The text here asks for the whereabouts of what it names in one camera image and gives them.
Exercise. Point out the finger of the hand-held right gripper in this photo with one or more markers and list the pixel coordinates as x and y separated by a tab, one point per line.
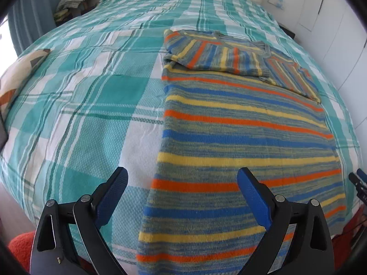
362	176
357	182

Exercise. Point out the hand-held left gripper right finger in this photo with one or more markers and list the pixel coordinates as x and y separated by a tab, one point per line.
255	197

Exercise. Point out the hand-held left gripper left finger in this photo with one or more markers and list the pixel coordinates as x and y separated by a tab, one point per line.
111	197

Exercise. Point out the striped knit sweater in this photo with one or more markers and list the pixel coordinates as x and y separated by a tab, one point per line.
229	137

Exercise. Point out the bed with teal plaid cover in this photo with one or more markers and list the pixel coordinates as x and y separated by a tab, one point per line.
86	106

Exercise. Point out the person's orange fleece clothing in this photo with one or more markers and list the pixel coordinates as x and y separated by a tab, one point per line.
21	249

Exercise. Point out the black smartphone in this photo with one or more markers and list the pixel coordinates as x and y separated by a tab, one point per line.
2	134

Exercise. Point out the white wardrobe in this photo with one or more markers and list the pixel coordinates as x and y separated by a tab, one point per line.
329	34

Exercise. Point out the patterned cream cushion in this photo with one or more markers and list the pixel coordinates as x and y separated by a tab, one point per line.
20	71

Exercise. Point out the dark nightstand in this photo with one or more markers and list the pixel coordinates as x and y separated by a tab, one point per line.
288	31

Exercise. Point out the yellow green cloth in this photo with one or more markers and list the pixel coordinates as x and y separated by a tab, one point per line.
60	13

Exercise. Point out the blue curtain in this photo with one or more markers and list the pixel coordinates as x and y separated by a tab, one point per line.
34	11

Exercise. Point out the white wall socket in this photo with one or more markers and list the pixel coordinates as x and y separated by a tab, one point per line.
276	3

